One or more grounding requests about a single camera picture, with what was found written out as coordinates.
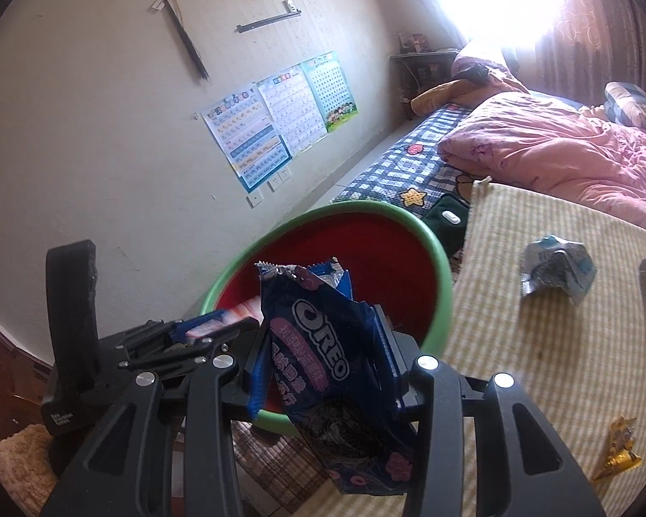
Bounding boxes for white and orange wall poster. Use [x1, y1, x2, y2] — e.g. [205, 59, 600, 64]
[255, 63, 329, 155]

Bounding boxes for pink quilt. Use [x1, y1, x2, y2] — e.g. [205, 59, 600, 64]
[436, 90, 646, 239]

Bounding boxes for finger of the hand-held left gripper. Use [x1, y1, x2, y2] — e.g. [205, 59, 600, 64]
[119, 319, 189, 357]
[117, 319, 260, 375]

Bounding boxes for pink and white wrapper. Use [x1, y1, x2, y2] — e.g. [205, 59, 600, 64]
[184, 308, 263, 343]

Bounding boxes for blue-framed wall poster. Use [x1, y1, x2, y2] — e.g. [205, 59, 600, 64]
[201, 82, 293, 195]

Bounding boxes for red basin with green rim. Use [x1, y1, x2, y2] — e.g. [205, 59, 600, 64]
[196, 200, 457, 438]

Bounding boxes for silver and blue wrapper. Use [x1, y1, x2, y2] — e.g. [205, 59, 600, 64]
[519, 234, 598, 308]

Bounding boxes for patterned brown curtain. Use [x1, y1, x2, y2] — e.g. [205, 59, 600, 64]
[534, 0, 646, 109]

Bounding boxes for gold foil wrapper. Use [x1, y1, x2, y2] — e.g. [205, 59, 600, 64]
[591, 415, 645, 483]

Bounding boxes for folded pink pillow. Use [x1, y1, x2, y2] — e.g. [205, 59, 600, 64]
[451, 40, 519, 90]

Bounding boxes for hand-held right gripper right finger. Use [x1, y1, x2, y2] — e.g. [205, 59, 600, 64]
[373, 304, 607, 517]

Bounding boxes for dark green cloth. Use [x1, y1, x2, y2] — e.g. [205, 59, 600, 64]
[421, 196, 473, 260]

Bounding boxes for orange-brown blanket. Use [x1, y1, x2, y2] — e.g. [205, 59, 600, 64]
[410, 78, 529, 117]

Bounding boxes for fluffy beige cloth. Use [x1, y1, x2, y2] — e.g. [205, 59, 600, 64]
[0, 422, 61, 517]

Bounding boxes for blue patterned pillow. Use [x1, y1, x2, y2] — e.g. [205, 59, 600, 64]
[602, 81, 646, 128]

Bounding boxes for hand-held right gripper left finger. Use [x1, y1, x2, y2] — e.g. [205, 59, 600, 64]
[48, 324, 273, 517]

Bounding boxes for small boxes on nightstand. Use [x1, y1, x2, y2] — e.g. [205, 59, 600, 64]
[398, 31, 429, 55]

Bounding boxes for dark brown wooden furniture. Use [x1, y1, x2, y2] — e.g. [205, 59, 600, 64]
[0, 306, 56, 433]

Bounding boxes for dark blue cookie packet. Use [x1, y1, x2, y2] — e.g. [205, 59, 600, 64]
[254, 257, 419, 496]

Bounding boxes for dark wooden nightstand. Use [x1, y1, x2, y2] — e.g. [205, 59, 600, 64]
[390, 48, 462, 120]

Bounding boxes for green-framed wall poster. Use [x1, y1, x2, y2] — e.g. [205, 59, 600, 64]
[300, 50, 361, 134]

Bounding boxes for blue plaid bed sheet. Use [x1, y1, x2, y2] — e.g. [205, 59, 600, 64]
[330, 102, 478, 217]

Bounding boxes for dark wall bracket rod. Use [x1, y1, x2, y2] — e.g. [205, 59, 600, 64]
[149, 0, 211, 83]
[235, 0, 303, 34]

